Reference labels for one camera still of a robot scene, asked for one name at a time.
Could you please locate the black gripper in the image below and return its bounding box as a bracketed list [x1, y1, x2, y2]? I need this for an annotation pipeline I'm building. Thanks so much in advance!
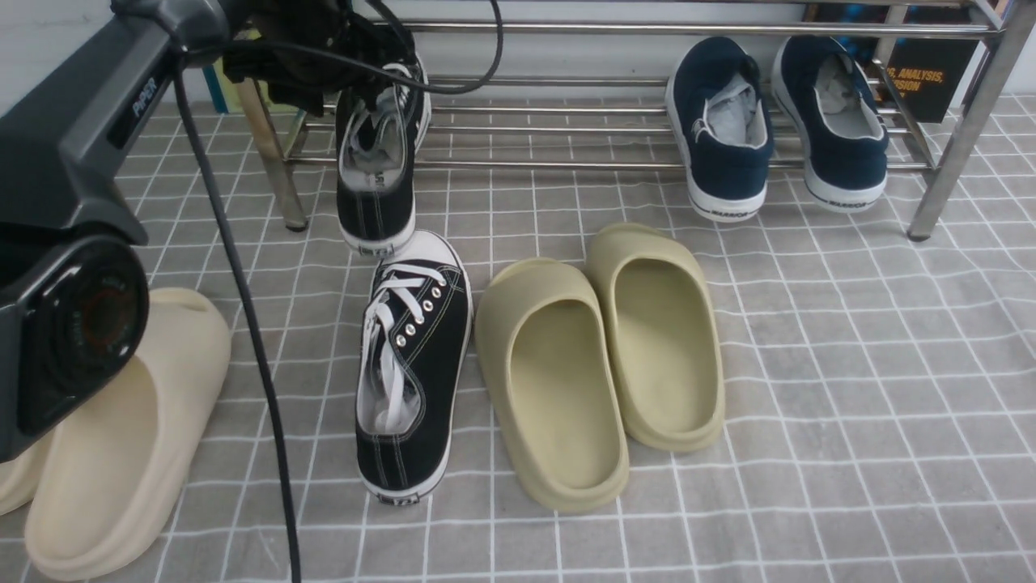
[223, 1, 418, 115]

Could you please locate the black canvas sneaker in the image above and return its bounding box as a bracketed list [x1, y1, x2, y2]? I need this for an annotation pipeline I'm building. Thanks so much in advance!
[334, 77, 431, 257]
[355, 230, 474, 506]

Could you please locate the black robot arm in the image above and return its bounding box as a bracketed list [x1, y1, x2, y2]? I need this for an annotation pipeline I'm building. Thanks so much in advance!
[1, 1, 414, 462]

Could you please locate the left navy canvas shoe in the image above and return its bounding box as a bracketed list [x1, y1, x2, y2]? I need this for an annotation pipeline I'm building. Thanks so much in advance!
[664, 36, 775, 223]

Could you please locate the navy canvas shoe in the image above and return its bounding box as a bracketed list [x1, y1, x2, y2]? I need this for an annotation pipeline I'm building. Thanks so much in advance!
[664, 36, 775, 223]
[772, 36, 889, 213]

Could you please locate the right navy canvas shoe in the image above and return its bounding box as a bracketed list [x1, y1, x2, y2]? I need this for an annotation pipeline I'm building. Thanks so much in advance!
[772, 36, 889, 213]

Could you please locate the silver metal shoe rack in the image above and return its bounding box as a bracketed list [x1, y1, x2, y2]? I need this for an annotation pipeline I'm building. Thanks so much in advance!
[236, 1, 1035, 242]

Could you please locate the teal yellow board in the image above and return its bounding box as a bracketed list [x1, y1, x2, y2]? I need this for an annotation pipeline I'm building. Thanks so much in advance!
[202, 62, 297, 114]

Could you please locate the left olive foam slipper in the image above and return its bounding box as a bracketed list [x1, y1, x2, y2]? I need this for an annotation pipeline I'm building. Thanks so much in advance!
[474, 257, 630, 513]

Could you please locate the olive foam slipper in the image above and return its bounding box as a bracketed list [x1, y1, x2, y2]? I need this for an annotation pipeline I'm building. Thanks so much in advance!
[474, 257, 630, 513]
[586, 223, 725, 453]

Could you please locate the right olive foam slipper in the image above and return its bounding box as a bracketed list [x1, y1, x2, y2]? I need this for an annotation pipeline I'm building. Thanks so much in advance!
[586, 223, 725, 453]

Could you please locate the right cream foam slipper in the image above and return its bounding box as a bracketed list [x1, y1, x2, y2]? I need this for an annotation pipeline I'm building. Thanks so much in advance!
[23, 288, 231, 581]

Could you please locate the cream foam slipper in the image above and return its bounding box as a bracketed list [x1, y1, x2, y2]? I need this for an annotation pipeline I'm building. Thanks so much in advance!
[23, 288, 231, 581]
[0, 432, 53, 516]

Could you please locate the left cream foam slipper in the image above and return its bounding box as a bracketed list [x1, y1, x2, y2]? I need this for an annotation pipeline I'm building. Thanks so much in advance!
[0, 432, 53, 516]

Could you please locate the black book orange text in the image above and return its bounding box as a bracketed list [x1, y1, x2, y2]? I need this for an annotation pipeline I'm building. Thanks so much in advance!
[801, 4, 984, 124]

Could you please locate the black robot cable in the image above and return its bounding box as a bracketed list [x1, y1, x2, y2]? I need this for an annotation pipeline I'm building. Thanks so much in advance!
[170, 0, 503, 583]

